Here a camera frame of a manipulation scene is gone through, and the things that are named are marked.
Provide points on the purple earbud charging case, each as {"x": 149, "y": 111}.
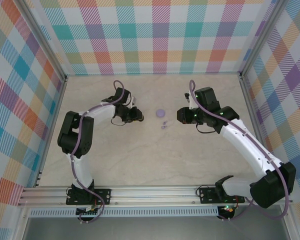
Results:
{"x": 161, "y": 113}

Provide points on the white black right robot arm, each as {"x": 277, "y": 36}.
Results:
{"x": 250, "y": 147}

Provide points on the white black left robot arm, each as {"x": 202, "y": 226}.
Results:
{"x": 83, "y": 172}

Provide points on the black controller board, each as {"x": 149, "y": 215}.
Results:
{"x": 87, "y": 210}
{"x": 227, "y": 209}

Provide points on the aluminium table edge rail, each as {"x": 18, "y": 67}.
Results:
{"x": 40, "y": 177}
{"x": 255, "y": 120}

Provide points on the wide aluminium base rail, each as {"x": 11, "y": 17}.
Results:
{"x": 152, "y": 195}

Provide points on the aluminium frame post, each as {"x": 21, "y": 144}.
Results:
{"x": 262, "y": 37}
{"x": 43, "y": 42}

